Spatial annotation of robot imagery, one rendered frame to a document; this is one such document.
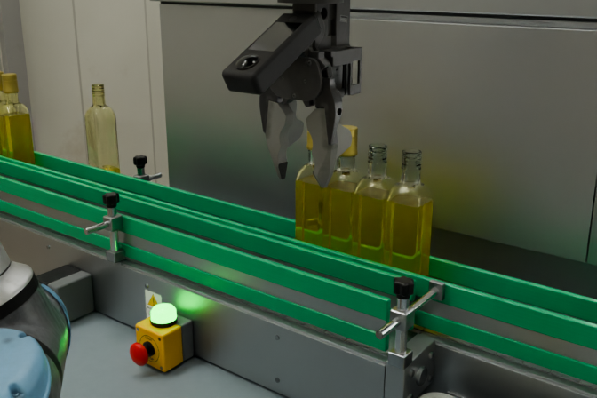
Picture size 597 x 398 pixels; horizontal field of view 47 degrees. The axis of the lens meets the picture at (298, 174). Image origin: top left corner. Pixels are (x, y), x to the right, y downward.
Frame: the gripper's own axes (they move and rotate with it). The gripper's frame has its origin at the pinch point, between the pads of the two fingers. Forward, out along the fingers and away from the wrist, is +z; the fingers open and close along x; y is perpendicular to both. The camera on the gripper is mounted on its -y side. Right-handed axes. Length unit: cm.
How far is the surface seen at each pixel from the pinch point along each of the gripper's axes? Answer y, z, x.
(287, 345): 14.6, 33.1, 13.1
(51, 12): 158, 0, 282
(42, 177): 24, 22, 89
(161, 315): 9.5, 33.2, 35.8
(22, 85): 135, 34, 277
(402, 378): 14.6, 31.2, -6.8
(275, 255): 23.8, 23.8, 22.7
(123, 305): 15, 38, 52
